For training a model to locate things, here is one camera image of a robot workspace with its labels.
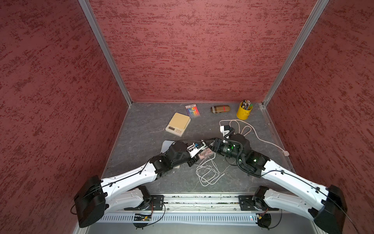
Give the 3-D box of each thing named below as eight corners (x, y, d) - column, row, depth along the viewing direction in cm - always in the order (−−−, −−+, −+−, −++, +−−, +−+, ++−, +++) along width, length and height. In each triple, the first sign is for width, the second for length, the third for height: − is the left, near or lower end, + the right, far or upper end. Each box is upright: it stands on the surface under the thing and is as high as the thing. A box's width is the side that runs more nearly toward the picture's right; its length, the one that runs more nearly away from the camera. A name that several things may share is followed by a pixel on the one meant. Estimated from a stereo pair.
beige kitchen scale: (164, 131, 105) (164, 128, 103) (175, 114, 116) (175, 111, 114) (182, 137, 102) (181, 135, 100) (191, 119, 113) (191, 116, 110)
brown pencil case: (210, 113, 116) (211, 110, 114) (210, 107, 120) (210, 105, 118) (229, 113, 116) (230, 110, 114) (228, 107, 120) (229, 105, 118)
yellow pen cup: (235, 117, 112) (238, 109, 104) (237, 110, 118) (240, 101, 110) (247, 121, 110) (251, 112, 102) (248, 113, 115) (253, 104, 107)
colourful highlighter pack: (189, 118, 114) (189, 116, 112) (185, 107, 121) (184, 105, 120) (199, 115, 115) (200, 113, 114) (195, 105, 123) (195, 103, 121)
